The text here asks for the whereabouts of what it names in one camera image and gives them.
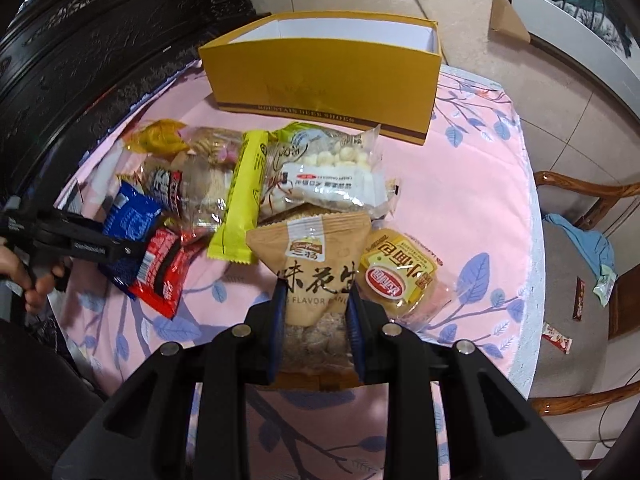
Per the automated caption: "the yellow-green wafer bar packet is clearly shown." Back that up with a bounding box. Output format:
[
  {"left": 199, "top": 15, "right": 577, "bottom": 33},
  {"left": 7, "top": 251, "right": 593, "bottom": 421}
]
[{"left": 207, "top": 130, "right": 271, "bottom": 265}]

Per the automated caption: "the cardboard corner protector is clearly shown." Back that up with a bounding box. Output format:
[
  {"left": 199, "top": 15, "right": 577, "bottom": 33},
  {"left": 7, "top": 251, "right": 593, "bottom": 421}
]
[{"left": 487, "top": 0, "right": 532, "bottom": 43}]

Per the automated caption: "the pink floral tablecloth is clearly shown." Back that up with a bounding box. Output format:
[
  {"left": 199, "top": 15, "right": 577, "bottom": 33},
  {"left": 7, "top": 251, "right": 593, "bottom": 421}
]
[{"left": 52, "top": 57, "right": 546, "bottom": 480}]

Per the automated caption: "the clear cracker packet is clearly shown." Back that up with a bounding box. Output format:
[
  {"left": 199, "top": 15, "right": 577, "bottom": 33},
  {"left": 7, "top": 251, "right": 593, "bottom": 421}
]
[
  {"left": 170, "top": 155, "right": 236, "bottom": 231},
  {"left": 180, "top": 127, "right": 246, "bottom": 171}
]

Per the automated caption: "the black carved wooden cabinet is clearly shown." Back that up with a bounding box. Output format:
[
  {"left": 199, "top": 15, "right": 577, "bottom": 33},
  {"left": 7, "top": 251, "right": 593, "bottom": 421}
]
[{"left": 0, "top": 0, "right": 271, "bottom": 221}]

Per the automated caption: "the framed wall picture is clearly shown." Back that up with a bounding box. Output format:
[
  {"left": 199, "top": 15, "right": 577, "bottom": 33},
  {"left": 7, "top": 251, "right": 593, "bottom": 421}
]
[{"left": 495, "top": 0, "right": 640, "bottom": 71}]

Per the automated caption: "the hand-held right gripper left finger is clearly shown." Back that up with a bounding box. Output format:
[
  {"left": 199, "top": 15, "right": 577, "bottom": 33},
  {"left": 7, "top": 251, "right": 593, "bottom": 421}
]
[{"left": 52, "top": 280, "right": 296, "bottom": 480}]

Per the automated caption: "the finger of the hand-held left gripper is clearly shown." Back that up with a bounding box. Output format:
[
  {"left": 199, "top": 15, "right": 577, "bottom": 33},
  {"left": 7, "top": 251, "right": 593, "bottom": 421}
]
[{"left": 105, "top": 237, "right": 151, "bottom": 283}]

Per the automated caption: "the grey chair cushion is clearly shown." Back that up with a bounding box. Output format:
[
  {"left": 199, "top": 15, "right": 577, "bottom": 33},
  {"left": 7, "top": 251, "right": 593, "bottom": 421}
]
[{"left": 540, "top": 220, "right": 623, "bottom": 403}]

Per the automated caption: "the yellow cardboard box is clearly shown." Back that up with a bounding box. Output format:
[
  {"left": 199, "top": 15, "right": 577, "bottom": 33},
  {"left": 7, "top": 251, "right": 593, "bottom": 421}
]
[{"left": 197, "top": 11, "right": 443, "bottom": 147}]

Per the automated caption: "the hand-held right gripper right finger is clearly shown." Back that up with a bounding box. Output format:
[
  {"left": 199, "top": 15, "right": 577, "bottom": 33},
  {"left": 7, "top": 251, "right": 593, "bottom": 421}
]
[{"left": 345, "top": 282, "right": 583, "bottom": 480}]

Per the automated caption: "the brown peanut packet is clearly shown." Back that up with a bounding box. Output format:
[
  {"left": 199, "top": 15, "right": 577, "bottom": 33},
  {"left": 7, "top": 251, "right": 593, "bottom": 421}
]
[{"left": 245, "top": 211, "right": 373, "bottom": 391}]

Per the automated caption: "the dark red snack packet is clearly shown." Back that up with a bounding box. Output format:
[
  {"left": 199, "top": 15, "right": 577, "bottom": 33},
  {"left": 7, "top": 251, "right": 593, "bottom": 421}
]
[{"left": 117, "top": 165, "right": 183, "bottom": 216}]

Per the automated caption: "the white red snack bar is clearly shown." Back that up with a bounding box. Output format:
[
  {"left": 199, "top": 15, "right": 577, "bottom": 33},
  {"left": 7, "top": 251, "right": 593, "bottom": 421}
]
[{"left": 542, "top": 325, "right": 573, "bottom": 356}]

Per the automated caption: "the wooden armchair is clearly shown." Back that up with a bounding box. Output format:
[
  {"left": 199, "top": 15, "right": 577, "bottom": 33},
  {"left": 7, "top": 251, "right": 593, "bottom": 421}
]
[{"left": 527, "top": 170, "right": 640, "bottom": 480}]

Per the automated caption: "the green white small packet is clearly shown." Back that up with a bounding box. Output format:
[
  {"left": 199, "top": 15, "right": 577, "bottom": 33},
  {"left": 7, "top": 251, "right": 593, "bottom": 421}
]
[{"left": 592, "top": 265, "right": 618, "bottom": 308}]

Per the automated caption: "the blue snack packet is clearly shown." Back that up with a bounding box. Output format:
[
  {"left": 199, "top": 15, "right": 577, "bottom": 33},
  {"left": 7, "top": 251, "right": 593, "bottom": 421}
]
[{"left": 100, "top": 180, "right": 166, "bottom": 301}]

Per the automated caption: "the blue cloth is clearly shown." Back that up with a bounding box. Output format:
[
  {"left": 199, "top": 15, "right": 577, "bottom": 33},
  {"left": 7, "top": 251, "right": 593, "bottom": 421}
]
[{"left": 542, "top": 212, "right": 617, "bottom": 281}]

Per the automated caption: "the yellow small bread packet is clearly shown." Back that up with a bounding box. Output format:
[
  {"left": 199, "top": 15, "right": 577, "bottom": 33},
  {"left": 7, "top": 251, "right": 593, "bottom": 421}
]
[{"left": 357, "top": 227, "right": 458, "bottom": 333}]

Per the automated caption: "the white crispy ball packet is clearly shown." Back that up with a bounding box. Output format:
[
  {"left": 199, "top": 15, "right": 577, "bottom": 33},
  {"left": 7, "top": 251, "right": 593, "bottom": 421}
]
[{"left": 257, "top": 122, "right": 403, "bottom": 221}]

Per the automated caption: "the person's left hand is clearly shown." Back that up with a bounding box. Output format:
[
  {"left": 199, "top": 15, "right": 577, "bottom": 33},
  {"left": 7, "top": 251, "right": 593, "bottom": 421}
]
[{"left": 0, "top": 247, "right": 67, "bottom": 317}]

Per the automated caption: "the orange snack packet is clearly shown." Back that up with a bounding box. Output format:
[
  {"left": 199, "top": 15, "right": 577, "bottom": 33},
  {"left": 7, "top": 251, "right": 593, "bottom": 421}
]
[{"left": 122, "top": 119, "right": 191, "bottom": 158}]

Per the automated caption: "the dark brown snack bar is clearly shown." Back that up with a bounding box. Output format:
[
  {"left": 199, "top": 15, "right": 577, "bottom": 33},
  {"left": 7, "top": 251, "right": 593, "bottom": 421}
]
[{"left": 572, "top": 277, "right": 587, "bottom": 322}]

